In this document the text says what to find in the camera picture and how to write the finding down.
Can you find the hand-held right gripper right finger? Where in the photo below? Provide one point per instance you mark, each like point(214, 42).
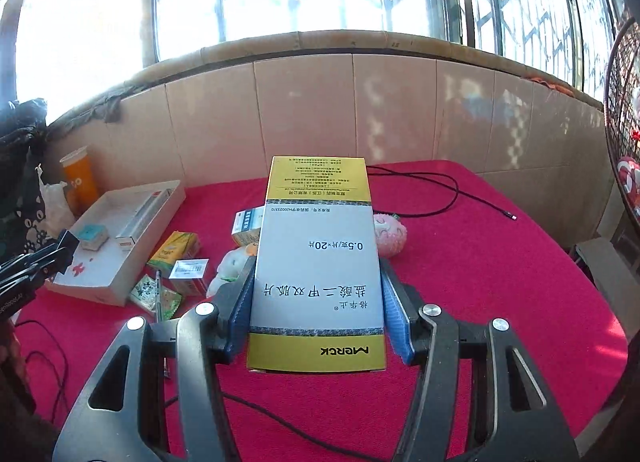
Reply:
point(397, 327)

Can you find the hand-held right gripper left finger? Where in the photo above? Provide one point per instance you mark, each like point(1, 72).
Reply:
point(239, 322)

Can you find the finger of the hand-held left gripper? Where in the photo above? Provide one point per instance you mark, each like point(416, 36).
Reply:
point(69, 243)
point(57, 262)

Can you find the white cardboard tray box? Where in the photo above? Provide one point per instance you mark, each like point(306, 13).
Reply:
point(100, 267)

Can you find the pink plush toy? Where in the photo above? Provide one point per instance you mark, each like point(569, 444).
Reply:
point(391, 237)

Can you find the white and yellow medicine box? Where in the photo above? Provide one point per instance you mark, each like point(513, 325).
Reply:
point(315, 267)

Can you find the small teal box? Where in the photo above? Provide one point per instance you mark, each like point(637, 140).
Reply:
point(93, 237)

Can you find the white plastic bag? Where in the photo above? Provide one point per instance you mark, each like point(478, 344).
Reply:
point(52, 207)

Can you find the white plush toy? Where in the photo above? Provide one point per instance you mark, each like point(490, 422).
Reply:
point(232, 267)

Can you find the orange pill bottle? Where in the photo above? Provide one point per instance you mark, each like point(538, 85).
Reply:
point(82, 182)

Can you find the green snack packet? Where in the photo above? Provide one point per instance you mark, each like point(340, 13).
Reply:
point(171, 303)
point(145, 291)

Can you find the small box with barcode label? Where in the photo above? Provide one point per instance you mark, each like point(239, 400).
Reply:
point(189, 272)

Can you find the silver tube box red end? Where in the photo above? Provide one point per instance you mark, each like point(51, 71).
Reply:
point(140, 217)

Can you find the dark pen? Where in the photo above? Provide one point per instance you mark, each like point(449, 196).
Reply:
point(158, 292)

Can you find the blue and white medicine box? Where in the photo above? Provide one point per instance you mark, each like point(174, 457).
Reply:
point(247, 227)

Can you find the yellow green drink carton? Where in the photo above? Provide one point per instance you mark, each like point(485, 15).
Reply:
point(172, 247)

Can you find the black plastic bag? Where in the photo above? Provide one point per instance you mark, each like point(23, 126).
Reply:
point(17, 152)

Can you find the red tablecloth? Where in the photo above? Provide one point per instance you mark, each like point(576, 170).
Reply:
point(500, 267)

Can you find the grey rag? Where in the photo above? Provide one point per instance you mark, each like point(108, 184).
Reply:
point(102, 105)

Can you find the brown cardboard box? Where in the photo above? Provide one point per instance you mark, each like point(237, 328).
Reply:
point(610, 272)

